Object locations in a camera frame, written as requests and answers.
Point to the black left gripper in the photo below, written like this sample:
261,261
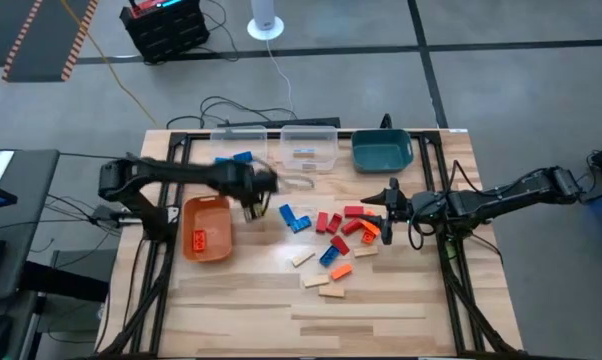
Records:
246,182

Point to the clear plastic bin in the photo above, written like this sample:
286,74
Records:
231,140
321,142

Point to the teal plastic bin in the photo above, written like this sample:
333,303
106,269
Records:
381,150

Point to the red plastic block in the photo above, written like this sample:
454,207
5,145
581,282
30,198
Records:
350,228
322,222
340,245
334,224
353,211

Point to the black flat panel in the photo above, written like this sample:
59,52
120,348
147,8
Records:
66,285

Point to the black aluminium table frame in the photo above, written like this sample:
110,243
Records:
177,139

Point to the grey desk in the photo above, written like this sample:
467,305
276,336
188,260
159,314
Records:
31,200

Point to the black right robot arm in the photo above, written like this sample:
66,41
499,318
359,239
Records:
506,197

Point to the white pole round base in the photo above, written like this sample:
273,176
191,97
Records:
265,25

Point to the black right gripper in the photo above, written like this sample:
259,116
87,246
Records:
406,206

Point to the orange plastic bin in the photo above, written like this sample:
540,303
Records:
216,220

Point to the black mat orange striped edge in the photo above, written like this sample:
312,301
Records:
46,35
1,35

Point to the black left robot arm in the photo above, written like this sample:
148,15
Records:
181,172

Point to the black equipment case red top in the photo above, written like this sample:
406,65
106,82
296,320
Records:
166,32

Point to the black clamp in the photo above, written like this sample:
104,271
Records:
385,122

